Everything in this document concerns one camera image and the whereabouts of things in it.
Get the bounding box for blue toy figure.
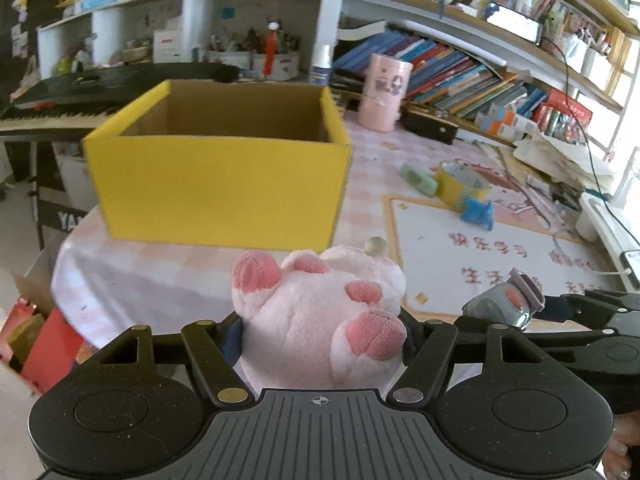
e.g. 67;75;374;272
460;196;494;231

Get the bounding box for cartoon desk mat orange border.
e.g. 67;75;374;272
382;194;640;321

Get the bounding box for smartphone with lit screen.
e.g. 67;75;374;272
485;2;543;43

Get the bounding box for black cable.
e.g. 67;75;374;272
547;30;618;206

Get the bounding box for white shelf unit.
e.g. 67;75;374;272
37;0;326;81

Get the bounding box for pink humidifier with cartoon stickers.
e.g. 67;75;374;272
356;53;414;132

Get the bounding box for yellow cardboard box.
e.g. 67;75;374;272
81;79;353;251

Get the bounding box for row of thin colourful books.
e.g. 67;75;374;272
332;30;551;121

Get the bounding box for red hanging ornament white ball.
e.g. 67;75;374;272
267;21;280;78

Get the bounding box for black electric keyboard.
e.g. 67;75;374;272
0;62;241;136

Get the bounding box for black keyboard stand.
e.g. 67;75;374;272
0;135;93;251

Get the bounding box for person's right hand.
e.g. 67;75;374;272
602;412;640;480

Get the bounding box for white blue orange carton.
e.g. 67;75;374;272
474;112;523;141
492;102;543;128

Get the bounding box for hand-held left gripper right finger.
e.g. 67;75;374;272
386;312;576;407

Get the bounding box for white wall bookshelf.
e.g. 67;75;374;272
320;0;640;111

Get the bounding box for brown and black desk device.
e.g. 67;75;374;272
402;102;460;145

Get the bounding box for white carton with red print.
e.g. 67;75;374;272
152;30;183;63

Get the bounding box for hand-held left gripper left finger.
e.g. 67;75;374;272
65;312;253;408

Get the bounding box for pink plush pig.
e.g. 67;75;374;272
231;237;408;390

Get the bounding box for wooden chessboard box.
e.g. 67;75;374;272
334;85;362;113

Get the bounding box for red stationery packs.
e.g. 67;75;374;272
532;87;593;136

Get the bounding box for cardboard and red floor boxes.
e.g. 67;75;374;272
0;270;101;396

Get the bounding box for grey toy truck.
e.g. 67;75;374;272
461;267;546;331

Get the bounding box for yellow tape roll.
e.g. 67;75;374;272
434;161;492;211

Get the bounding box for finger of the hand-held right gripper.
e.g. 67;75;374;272
542;290;640;323
522;328;617;357

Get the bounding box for pile of papers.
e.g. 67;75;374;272
512;132;621;196

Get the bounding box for white and blue spray bottle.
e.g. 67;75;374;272
308;42;333;88

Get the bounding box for white paper bags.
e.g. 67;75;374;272
540;30;613;78

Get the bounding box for white pen holder with pens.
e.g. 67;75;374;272
250;30;301;81
207;32;251;70

